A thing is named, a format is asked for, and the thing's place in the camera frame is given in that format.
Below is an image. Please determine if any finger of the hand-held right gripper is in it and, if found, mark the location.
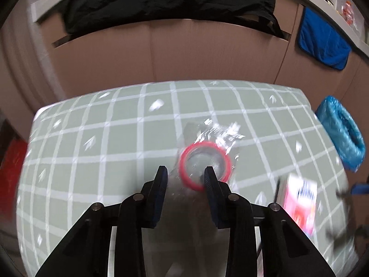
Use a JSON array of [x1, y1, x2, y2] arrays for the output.
[[336, 183, 369, 201], [326, 225, 369, 254]]

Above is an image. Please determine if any red white snack packet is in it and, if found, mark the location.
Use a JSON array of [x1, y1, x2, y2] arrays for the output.
[[341, 1, 357, 26]]

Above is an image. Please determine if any clear plastic cup red rim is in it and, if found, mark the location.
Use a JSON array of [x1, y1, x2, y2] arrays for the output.
[[173, 120, 247, 197]]

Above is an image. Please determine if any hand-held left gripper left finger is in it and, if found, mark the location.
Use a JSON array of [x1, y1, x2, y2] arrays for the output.
[[35, 166, 168, 277]]

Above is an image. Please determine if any blue lined trash bin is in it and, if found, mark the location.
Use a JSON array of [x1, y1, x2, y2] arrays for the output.
[[315, 96, 366, 172]]

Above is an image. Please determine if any black cloth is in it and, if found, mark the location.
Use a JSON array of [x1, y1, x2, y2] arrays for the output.
[[62, 0, 284, 39]]

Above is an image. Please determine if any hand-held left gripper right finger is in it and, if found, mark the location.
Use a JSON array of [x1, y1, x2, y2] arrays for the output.
[[204, 166, 336, 277]]

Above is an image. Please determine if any green checked mat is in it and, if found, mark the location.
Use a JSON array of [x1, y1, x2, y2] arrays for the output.
[[16, 80, 361, 277]]

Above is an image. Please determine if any blue towel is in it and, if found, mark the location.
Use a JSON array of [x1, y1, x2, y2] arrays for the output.
[[297, 6, 352, 71]]

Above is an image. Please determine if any beige wooden cabinet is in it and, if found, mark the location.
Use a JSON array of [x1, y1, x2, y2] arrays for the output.
[[0, 0, 369, 127]]

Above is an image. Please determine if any pink cartoon snack packet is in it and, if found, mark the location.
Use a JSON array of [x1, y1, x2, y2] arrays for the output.
[[281, 175, 318, 237]]

